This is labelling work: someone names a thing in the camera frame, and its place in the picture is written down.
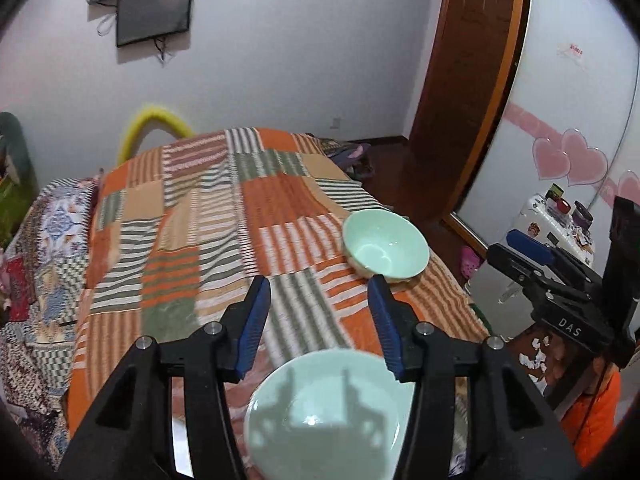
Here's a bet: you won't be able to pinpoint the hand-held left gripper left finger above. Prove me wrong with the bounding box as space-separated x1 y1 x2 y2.
59 275 272 480

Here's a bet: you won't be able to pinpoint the mint green bowl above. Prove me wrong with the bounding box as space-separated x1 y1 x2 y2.
244 349 417 480
342 210 431 284

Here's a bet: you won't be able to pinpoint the orange striped patchwork blanket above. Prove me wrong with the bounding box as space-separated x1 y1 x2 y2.
65 127 494 476

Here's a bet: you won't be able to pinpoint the green upholstered headboard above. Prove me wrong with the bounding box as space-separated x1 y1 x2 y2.
0 112 40 256

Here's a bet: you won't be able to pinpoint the white wardrobe door, pink hearts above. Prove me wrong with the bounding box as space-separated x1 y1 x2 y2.
451 0 640 263

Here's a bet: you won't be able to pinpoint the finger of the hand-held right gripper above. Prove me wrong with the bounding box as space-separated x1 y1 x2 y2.
487 243 547 292
505 228 604 287

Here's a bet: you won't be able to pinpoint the brown wooden door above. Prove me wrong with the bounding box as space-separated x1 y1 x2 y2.
407 0 534 222

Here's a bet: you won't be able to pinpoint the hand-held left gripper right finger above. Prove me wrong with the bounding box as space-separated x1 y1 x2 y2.
367 274 584 480

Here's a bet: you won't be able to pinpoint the black wall television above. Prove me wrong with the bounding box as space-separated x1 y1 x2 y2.
115 0 194 49

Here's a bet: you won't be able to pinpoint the black hanging cable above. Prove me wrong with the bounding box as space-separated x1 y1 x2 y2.
152 35 175 67

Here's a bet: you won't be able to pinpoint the pile of clothes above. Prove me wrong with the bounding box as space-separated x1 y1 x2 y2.
320 137 374 181

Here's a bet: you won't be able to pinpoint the green printed bag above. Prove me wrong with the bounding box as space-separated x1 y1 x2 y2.
0 175 22 247

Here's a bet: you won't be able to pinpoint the pink clog shoe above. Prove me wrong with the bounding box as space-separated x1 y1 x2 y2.
459 245 482 277

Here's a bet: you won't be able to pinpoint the yellow foam tube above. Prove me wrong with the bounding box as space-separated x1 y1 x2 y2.
116 102 196 166

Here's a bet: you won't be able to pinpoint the dark purple jar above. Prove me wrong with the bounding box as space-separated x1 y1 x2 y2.
572 201 595 229

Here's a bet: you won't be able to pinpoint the multicolour patterned patchwork blanket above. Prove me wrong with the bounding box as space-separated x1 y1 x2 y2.
0 177 102 457

